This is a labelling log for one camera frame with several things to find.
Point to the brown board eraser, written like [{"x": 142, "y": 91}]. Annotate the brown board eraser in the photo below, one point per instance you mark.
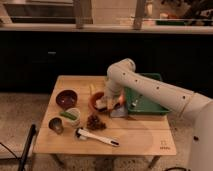
[{"x": 106, "y": 103}]

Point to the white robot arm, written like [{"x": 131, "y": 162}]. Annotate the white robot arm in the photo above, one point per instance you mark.
[{"x": 194, "y": 106}]

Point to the orange bowl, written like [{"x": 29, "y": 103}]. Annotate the orange bowl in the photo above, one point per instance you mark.
[{"x": 92, "y": 102}]

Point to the purple bowl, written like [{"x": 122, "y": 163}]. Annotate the purple bowl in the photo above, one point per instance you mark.
[{"x": 67, "y": 99}]

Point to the yellow banana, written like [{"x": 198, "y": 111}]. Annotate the yellow banana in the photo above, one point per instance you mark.
[{"x": 92, "y": 89}]

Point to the orange fruit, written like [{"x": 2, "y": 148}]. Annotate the orange fruit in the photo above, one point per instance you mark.
[{"x": 121, "y": 99}]

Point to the green plastic tray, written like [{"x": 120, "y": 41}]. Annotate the green plastic tray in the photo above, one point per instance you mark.
[{"x": 145, "y": 106}]

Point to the white cup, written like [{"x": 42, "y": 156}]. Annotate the white cup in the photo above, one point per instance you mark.
[{"x": 75, "y": 112}]

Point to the wooden table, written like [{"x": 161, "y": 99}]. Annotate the wooden table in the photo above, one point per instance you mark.
[{"x": 143, "y": 136}]

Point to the green cucumber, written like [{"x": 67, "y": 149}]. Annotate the green cucumber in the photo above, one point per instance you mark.
[{"x": 68, "y": 115}]

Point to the white dish brush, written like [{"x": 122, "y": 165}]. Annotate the white dish brush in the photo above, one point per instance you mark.
[{"x": 82, "y": 132}]

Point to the small metal cup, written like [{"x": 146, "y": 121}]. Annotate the small metal cup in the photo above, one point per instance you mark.
[{"x": 56, "y": 125}]

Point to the black stand pole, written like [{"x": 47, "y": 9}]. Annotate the black stand pole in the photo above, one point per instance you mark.
[{"x": 23, "y": 159}]

